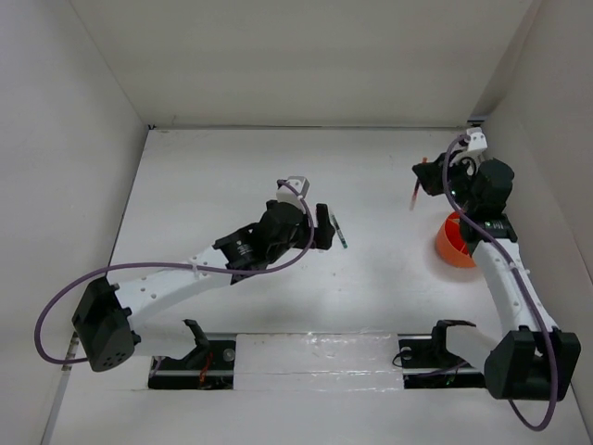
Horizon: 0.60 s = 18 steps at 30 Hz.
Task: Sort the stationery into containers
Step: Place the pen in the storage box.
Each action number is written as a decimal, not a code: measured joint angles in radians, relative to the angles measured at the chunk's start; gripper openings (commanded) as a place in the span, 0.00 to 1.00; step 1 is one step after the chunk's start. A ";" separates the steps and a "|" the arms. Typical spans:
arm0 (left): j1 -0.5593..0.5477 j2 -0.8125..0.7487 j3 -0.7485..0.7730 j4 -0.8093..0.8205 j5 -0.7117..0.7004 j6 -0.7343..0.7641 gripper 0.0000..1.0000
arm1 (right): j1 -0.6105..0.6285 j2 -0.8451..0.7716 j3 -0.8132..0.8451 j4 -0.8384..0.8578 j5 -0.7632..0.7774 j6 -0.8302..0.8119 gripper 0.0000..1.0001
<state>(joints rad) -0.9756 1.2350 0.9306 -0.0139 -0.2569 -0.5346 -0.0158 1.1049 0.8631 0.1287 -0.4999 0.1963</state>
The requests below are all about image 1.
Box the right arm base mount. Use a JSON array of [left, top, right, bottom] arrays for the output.
[[392, 319, 485, 389]]

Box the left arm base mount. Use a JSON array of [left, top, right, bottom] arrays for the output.
[[147, 319, 236, 391]]

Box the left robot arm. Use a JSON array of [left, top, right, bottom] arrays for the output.
[[72, 200, 335, 373]]

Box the green pen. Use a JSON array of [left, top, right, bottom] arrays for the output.
[[329, 210, 348, 249]]

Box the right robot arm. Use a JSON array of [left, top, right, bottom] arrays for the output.
[[412, 156, 581, 401]]

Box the orange round organizer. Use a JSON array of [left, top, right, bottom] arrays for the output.
[[435, 211, 475, 269]]

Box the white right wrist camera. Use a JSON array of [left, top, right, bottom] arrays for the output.
[[462, 127, 487, 159]]

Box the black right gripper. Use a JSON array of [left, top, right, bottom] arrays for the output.
[[411, 149, 479, 213]]

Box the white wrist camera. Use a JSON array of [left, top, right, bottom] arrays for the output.
[[462, 127, 487, 159], [276, 176, 309, 208]]

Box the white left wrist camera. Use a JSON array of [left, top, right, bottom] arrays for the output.
[[276, 176, 309, 208]]

